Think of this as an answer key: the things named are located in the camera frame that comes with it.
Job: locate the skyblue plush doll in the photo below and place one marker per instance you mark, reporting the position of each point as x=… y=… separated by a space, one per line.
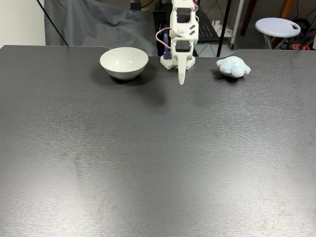
x=233 y=68

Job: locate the white bowl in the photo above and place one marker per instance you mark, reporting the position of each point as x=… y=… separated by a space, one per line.
x=123 y=63

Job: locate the blue table clamp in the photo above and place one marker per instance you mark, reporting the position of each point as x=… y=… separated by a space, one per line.
x=167 y=49

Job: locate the black perforated shelf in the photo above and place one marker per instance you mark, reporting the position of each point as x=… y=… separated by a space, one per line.
x=208 y=27

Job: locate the black upright pole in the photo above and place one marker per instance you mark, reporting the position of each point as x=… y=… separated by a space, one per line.
x=223 y=27

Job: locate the brown wooden leg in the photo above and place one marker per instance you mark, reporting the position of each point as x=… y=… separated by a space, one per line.
x=248 y=17

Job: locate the grey cloth backdrop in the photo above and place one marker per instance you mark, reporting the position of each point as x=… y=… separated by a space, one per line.
x=98 y=27

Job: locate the white round stool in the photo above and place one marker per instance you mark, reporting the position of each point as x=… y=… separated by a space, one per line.
x=276 y=27

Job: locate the thin black slanted pole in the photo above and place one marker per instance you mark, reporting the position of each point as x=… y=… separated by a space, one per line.
x=53 y=23

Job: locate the white cart frame post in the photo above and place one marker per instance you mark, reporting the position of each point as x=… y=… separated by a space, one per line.
x=236 y=22

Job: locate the small black camera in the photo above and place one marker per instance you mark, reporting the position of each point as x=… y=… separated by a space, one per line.
x=135 y=6

